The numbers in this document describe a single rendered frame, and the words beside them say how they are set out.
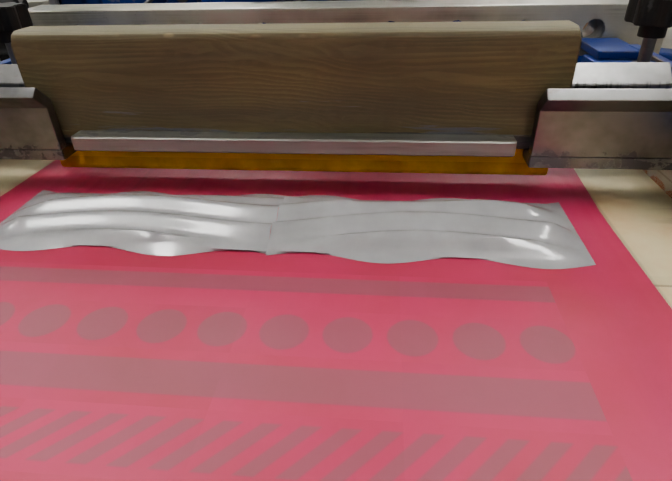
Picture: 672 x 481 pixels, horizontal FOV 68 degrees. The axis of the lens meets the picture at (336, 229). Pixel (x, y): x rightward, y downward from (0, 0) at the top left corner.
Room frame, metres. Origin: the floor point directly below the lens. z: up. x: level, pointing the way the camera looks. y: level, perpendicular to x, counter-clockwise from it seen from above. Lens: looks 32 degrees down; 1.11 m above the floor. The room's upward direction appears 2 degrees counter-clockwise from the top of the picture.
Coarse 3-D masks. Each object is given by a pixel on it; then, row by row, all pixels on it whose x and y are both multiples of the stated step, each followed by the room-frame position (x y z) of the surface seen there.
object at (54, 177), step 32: (32, 192) 0.32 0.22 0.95; (64, 192) 0.32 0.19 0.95; (96, 192) 0.32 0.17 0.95; (160, 192) 0.31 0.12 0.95; (192, 192) 0.31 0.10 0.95; (224, 192) 0.31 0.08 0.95; (256, 192) 0.31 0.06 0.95; (288, 192) 0.31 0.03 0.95; (0, 256) 0.24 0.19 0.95; (32, 256) 0.24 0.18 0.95; (64, 256) 0.24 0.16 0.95; (96, 256) 0.24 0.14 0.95; (128, 256) 0.23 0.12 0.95; (160, 256) 0.23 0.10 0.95; (192, 256) 0.23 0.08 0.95; (224, 256) 0.23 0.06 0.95; (256, 256) 0.23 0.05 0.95
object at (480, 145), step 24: (96, 144) 0.32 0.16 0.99; (120, 144) 0.32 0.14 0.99; (144, 144) 0.32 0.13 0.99; (168, 144) 0.31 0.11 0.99; (192, 144) 0.31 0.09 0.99; (216, 144) 0.31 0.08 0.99; (240, 144) 0.31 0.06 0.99; (264, 144) 0.31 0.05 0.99; (288, 144) 0.31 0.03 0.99; (312, 144) 0.30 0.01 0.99; (336, 144) 0.30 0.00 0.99; (360, 144) 0.30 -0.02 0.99; (384, 144) 0.30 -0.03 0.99; (408, 144) 0.30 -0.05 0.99; (432, 144) 0.30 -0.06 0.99; (456, 144) 0.29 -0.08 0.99; (480, 144) 0.29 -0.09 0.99; (504, 144) 0.29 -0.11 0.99
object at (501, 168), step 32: (64, 160) 0.35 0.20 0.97; (96, 160) 0.35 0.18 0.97; (128, 160) 0.34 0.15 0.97; (160, 160) 0.34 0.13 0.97; (192, 160) 0.34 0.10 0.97; (224, 160) 0.33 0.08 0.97; (256, 160) 0.33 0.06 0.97; (288, 160) 0.33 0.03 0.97; (320, 160) 0.33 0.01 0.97; (352, 160) 0.32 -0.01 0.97
